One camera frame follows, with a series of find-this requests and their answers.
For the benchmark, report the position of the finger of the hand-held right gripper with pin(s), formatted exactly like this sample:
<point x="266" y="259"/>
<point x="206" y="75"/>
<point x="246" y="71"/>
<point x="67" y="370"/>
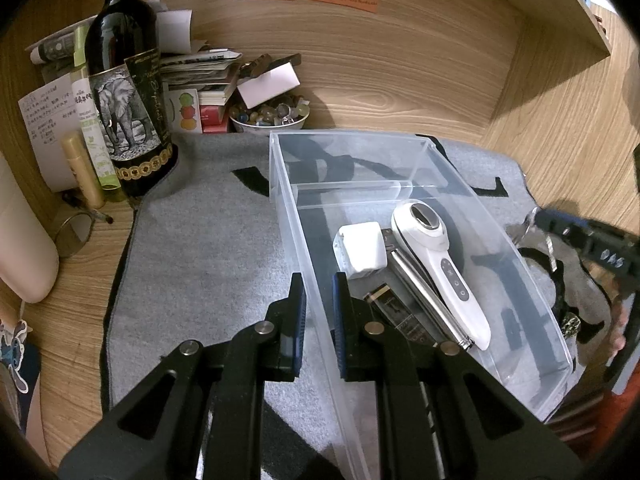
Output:
<point x="590" y="245"/>

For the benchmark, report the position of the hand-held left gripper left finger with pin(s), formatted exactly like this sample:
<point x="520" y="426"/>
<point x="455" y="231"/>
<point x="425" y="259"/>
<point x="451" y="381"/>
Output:
<point x="299" y="320"/>

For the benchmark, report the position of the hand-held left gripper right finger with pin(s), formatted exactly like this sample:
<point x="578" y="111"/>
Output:
<point x="341" y="325"/>

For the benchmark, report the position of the brown gold lipstick tube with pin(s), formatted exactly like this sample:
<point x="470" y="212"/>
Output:
<point x="395" y="310"/>

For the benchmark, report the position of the white charger plug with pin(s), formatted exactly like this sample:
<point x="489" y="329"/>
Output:
<point x="360" y="250"/>

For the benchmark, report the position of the silver metal bar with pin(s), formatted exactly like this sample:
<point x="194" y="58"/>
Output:
<point x="415" y="280"/>

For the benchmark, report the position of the white handheld massager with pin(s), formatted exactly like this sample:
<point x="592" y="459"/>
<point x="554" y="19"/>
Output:
<point x="440" y="265"/>

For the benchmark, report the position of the clear plastic box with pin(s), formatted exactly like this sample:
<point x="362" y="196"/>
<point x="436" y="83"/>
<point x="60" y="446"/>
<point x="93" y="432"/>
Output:
<point x="450" y="185"/>

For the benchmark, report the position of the person's right hand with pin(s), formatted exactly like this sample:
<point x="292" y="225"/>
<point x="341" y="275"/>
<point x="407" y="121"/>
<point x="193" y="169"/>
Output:
<point x="620" y="332"/>

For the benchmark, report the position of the orange cloth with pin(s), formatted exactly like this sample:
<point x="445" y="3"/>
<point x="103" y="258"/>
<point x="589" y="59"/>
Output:
<point x="600" y="420"/>

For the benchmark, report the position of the grey mat with black letters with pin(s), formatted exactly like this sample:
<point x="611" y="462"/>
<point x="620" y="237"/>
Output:
<point x="200" y="260"/>

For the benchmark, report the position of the bowl of stones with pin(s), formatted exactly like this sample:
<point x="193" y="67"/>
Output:
<point x="265" y="115"/>

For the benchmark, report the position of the red box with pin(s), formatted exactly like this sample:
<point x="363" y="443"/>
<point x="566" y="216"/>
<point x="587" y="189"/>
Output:
<point x="215" y="116"/>

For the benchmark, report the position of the white card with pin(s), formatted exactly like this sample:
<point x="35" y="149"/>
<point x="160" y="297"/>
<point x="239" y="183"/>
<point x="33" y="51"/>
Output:
<point x="267" y="85"/>

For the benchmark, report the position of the fruit print box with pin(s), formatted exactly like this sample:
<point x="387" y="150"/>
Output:
<point x="185" y="110"/>

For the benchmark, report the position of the round clear glass disc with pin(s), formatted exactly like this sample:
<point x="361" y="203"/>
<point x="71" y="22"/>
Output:
<point x="75" y="236"/>

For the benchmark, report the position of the stack of books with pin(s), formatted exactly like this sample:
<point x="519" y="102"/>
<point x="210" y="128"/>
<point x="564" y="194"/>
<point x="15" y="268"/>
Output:
<point x="210" y="77"/>

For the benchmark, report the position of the yellow tube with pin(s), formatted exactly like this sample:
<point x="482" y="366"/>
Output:
<point x="82" y="170"/>

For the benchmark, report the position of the dark wine bottle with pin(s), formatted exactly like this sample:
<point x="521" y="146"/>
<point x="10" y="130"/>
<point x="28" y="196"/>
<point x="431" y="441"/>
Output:
<point x="125" y="110"/>

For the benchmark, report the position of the pale green slim bottle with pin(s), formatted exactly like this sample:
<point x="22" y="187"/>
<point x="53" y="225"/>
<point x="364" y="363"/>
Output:
<point x="92" y="135"/>

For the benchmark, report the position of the pink cylinder mug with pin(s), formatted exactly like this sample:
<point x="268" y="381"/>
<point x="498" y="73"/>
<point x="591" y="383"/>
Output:
<point x="25" y="250"/>

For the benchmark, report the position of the cartoon sticker card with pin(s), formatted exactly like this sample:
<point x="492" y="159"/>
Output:
<point x="15" y="355"/>

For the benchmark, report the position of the white handwritten note paper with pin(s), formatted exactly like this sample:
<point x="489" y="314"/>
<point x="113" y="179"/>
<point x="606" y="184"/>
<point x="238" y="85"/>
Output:
<point x="45" y="120"/>

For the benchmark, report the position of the rolled newspaper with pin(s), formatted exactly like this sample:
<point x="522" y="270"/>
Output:
<point x="55" y="50"/>

